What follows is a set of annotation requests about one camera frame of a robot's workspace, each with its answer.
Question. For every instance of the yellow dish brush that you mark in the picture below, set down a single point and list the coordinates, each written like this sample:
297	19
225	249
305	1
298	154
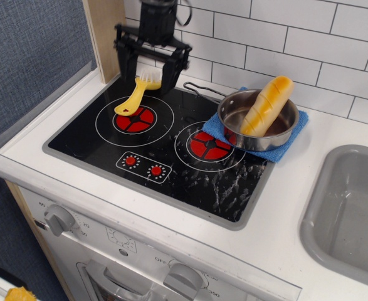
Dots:
147	80

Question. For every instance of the grey oven knob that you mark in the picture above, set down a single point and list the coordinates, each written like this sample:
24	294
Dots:
58	219
183	279

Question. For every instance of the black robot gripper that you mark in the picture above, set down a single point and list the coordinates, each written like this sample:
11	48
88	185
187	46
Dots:
156	28

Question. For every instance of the black toy stovetop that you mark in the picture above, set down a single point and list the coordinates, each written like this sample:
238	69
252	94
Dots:
161	151

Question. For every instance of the blue microfiber cloth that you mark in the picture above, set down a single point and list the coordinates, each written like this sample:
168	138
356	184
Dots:
224	126

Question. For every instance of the stainless steel pot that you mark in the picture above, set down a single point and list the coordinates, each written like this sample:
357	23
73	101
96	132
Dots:
261	120

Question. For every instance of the white toy oven front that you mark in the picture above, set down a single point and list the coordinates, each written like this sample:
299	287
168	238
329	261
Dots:
100	263

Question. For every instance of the right grey oven knob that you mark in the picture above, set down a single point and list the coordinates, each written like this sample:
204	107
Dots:
183	279

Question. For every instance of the yellow toy bread loaf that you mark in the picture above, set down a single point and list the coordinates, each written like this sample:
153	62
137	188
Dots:
267	106

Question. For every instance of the yellow object bottom left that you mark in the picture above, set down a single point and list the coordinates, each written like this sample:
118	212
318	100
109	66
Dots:
19	294

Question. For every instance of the left grey oven knob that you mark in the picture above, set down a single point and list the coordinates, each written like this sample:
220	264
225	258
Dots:
58	219

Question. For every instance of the grey sink basin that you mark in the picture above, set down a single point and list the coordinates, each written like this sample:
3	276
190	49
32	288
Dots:
334	229

